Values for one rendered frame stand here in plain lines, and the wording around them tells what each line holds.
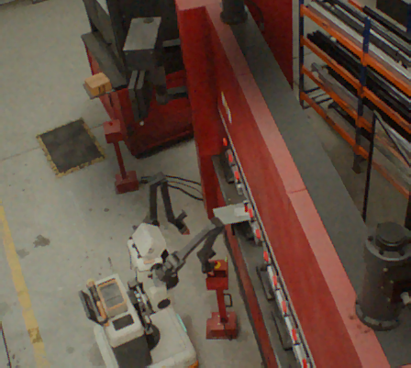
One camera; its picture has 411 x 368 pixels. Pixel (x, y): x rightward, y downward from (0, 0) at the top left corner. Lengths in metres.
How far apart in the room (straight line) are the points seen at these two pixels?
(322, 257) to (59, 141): 5.06
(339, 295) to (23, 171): 5.08
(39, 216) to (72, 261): 0.77
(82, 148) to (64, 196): 0.77
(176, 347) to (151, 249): 1.05
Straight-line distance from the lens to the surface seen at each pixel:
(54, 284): 5.92
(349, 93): 6.31
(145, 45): 4.96
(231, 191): 5.09
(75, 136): 7.40
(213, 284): 4.65
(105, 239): 6.13
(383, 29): 5.98
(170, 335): 5.00
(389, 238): 2.23
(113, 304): 4.47
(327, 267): 2.73
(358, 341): 2.53
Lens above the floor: 4.44
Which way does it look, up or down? 42 degrees down
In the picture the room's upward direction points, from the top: 8 degrees counter-clockwise
